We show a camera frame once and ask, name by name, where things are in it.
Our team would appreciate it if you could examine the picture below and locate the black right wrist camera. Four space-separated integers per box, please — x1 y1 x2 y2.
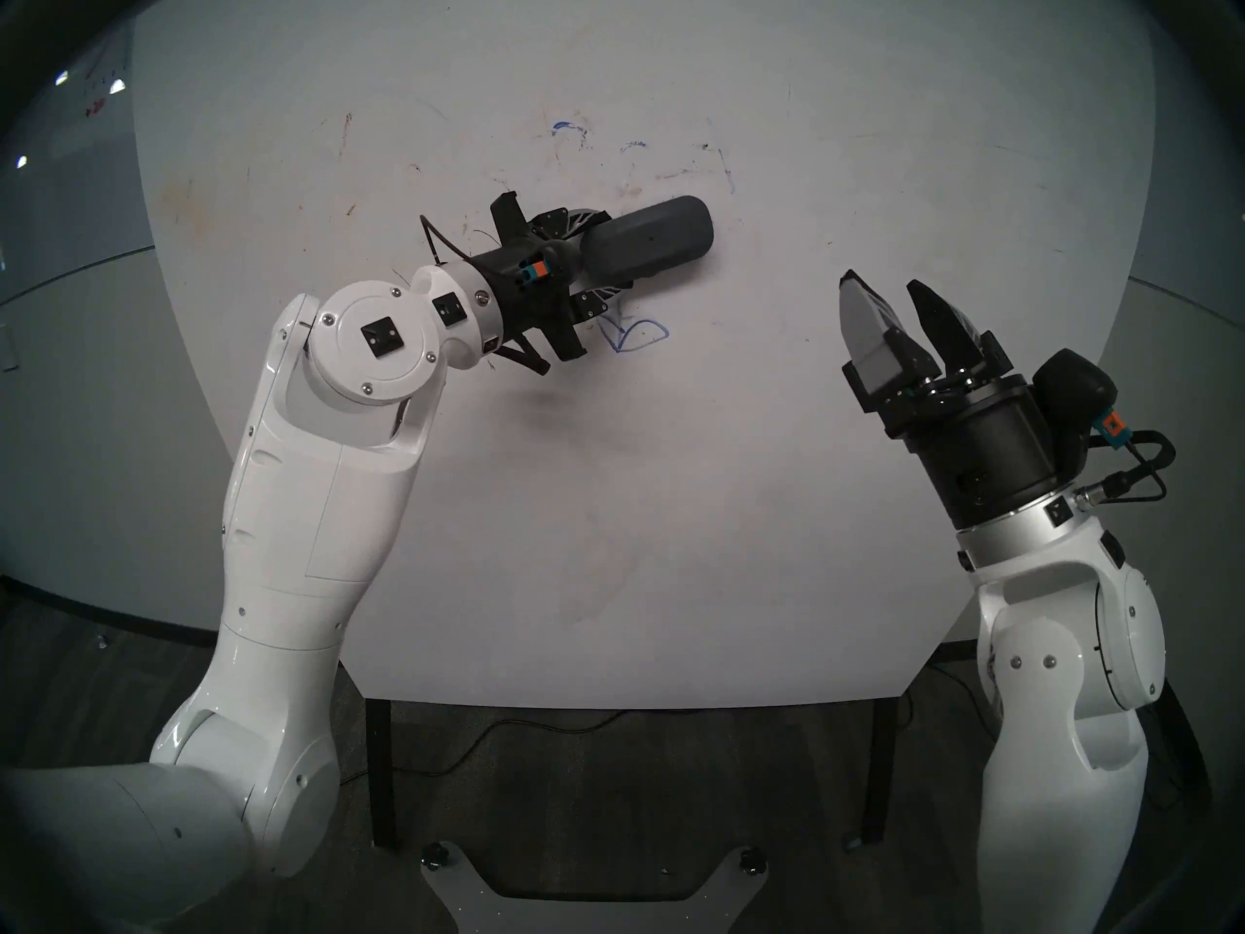
1031 348 1131 481

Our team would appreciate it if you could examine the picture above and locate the thin black left camera cable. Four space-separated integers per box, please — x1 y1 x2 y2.
419 214 487 268

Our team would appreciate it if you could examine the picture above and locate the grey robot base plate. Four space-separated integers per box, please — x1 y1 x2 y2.
420 844 771 934

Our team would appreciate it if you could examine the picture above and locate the dark grey whiteboard eraser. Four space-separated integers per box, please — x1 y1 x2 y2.
584 196 717 282

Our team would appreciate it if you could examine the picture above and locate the thin black floor cable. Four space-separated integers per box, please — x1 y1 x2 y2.
934 664 995 743
389 711 625 779

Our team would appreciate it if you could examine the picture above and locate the thick black left gripper cable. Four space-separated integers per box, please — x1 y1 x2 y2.
484 334 552 377

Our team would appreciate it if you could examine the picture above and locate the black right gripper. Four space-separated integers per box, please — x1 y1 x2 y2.
836 269 1068 531

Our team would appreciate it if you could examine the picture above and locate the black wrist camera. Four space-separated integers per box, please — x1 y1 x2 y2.
1031 348 1131 481
516 246 577 293

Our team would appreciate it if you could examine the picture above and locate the black table leg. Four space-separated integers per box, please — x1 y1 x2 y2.
861 697 901 845
366 699 402 850

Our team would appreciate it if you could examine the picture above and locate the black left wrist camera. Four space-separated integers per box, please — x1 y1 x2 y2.
516 246 577 293

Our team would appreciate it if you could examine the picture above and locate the white whiteboard panel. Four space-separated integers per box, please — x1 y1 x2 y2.
129 0 1163 714

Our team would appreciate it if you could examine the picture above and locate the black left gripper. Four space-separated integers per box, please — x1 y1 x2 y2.
470 192 635 365

